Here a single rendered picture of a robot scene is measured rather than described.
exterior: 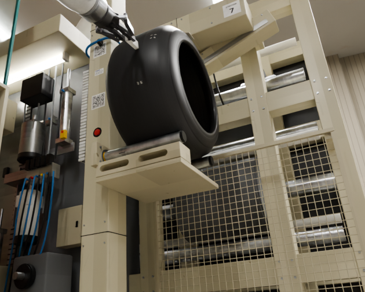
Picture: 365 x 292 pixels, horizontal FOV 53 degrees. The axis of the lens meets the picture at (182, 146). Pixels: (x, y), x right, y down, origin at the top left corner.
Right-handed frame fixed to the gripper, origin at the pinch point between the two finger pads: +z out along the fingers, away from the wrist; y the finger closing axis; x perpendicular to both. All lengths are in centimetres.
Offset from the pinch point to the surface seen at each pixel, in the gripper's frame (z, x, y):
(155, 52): 3.7, 5.5, -7.2
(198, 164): 40, 41, -4
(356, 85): 450, -128, -112
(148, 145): 11.9, 36.6, 4.2
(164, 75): 4.8, 14.9, -9.1
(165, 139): 11.8, 36.1, -3.4
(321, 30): 378, -191, -83
